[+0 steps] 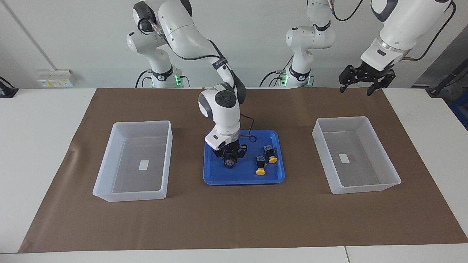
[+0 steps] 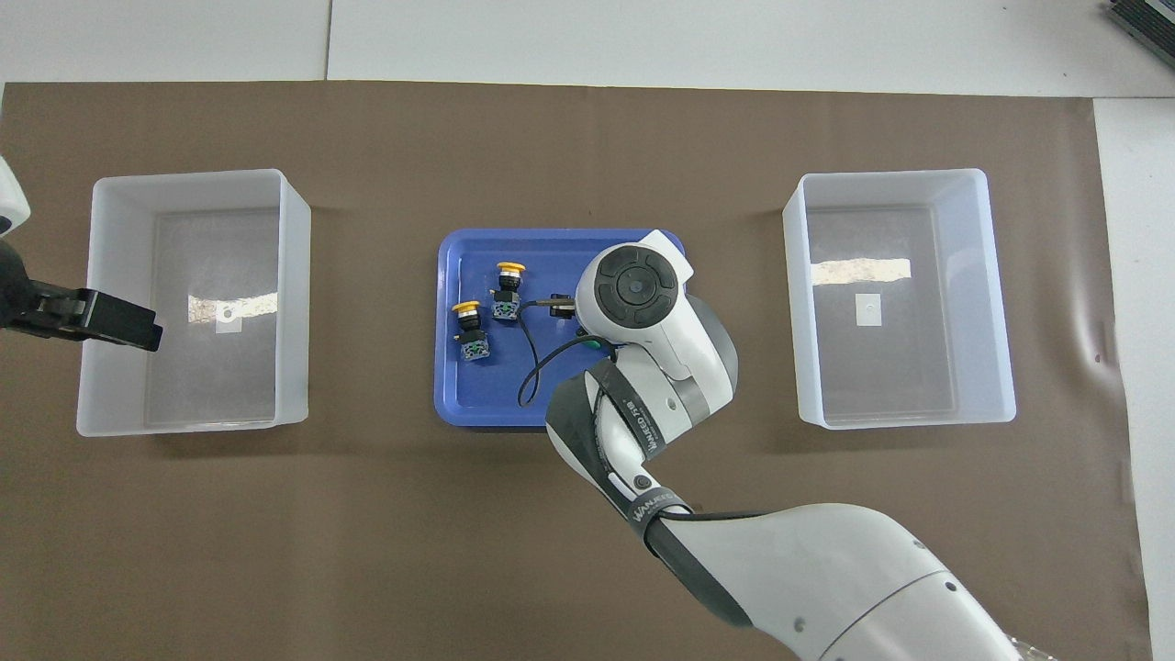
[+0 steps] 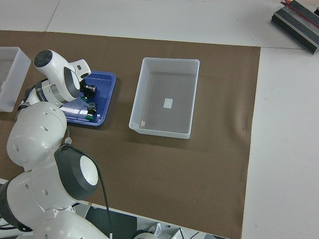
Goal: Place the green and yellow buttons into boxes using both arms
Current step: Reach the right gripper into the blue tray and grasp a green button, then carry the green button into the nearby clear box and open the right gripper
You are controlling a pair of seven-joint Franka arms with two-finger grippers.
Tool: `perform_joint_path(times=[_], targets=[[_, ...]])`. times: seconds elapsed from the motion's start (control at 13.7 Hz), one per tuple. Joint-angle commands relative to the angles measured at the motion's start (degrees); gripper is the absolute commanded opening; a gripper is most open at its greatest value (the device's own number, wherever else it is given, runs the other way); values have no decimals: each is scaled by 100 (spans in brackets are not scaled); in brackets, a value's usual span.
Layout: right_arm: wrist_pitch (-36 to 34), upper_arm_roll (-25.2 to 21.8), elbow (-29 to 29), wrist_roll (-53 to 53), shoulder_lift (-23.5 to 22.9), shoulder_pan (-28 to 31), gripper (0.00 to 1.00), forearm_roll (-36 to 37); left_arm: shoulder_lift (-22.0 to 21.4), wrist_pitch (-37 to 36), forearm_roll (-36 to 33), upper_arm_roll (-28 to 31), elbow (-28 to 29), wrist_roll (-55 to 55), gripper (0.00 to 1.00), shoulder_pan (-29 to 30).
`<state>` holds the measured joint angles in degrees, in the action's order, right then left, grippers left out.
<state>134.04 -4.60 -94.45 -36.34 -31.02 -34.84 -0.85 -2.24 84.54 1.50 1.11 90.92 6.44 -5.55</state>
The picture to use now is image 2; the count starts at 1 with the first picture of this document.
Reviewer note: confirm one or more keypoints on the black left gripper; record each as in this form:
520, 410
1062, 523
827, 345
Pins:
37, 308

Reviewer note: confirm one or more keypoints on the green push button switch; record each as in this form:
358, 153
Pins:
595, 345

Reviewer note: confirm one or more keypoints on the yellow push button switch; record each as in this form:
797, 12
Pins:
507, 303
472, 341

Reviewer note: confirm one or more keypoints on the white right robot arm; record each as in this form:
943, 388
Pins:
872, 588

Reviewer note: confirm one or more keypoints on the translucent white plastic bin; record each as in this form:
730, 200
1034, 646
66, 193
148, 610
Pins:
881, 376
211, 266

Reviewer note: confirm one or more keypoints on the blue plastic tray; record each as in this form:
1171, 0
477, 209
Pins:
477, 395

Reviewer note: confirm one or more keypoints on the brown paper table mat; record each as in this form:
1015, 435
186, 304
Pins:
275, 551

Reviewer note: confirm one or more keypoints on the grey ribbed device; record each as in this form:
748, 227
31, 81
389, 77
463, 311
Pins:
1152, 14

